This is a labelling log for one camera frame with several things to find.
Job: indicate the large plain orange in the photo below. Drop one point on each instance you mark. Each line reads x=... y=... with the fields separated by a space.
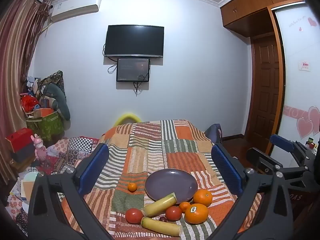
x=202 y=197

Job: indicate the small black wall monitor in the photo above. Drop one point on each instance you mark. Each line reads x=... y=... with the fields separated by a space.
x=133 y=69

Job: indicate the red plastic bag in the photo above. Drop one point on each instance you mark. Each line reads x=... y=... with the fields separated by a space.
x=29 y=103

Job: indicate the red box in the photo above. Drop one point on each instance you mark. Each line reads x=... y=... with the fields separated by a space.
x=20 y=138

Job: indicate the white wardrobe door with hearts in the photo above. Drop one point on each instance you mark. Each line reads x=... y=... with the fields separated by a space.
x=297 y=92

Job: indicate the wall-mounted black television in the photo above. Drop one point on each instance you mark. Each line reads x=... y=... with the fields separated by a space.
x=134 y=40

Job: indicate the grey plush pillow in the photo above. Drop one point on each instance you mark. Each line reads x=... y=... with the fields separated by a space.
x=60 y=100

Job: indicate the pink rabbit toy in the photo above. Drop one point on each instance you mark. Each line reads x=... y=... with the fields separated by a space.
x=40 y=150

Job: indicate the small tangerine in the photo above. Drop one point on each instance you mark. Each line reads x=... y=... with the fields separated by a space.
x=185 y=206
x=132 y=187

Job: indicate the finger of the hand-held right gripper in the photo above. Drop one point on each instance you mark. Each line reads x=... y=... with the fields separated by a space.
x=257 y=157
x=282 y=142

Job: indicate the large orange with sticker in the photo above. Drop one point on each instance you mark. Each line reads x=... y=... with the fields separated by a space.
x=197 y=216

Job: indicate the striped patchwork tablecloth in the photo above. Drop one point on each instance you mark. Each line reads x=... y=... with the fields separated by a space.
x=150 y=150

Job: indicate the red cup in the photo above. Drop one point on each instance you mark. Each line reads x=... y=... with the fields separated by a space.
x=312 y=145

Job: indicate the white and red label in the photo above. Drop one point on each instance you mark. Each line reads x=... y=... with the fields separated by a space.
x=304 y=65

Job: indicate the red tomato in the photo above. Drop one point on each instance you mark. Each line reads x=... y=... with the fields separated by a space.
x=134 y=215
x=173 y=213

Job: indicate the dark box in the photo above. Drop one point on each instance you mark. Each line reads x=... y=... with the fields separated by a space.
x=23 y=155

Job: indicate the dark patterned cushion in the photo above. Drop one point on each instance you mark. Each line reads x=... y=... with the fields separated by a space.
x=55 y=78

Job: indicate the purple plate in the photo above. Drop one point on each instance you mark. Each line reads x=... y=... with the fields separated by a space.
x=170 y=183

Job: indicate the dark red grape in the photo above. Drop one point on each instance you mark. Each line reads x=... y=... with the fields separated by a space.
x=163 y=219

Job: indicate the brown wooden door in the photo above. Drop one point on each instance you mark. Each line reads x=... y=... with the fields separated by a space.
x=266 y=87

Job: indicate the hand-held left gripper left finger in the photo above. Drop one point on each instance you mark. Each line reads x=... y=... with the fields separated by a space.
x=96 y=165

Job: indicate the pile of papers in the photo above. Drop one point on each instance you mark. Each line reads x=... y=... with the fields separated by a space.
x=25 y=185

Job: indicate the checkered patchwork quilt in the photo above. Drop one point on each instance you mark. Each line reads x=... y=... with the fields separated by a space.
x=75 y=150

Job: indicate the green patterned storage box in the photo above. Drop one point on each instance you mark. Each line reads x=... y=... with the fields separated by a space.
x=47 y=126

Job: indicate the white air conditioner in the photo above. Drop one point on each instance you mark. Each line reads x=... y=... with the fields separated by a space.
x=75 y=6

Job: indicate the blue-grey chair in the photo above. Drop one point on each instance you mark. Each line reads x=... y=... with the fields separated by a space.
x=213 y=131

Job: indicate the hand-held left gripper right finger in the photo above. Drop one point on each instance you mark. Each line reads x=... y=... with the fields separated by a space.
x=226 y=165

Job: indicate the green jar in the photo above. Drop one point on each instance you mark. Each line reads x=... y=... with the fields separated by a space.
x=310 y=140

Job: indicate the striped brown curtain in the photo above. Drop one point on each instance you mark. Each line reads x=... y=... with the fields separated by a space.
x=17 y=55

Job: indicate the wooden upper cabinets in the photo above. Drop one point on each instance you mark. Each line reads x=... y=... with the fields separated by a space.
x=250 y=5

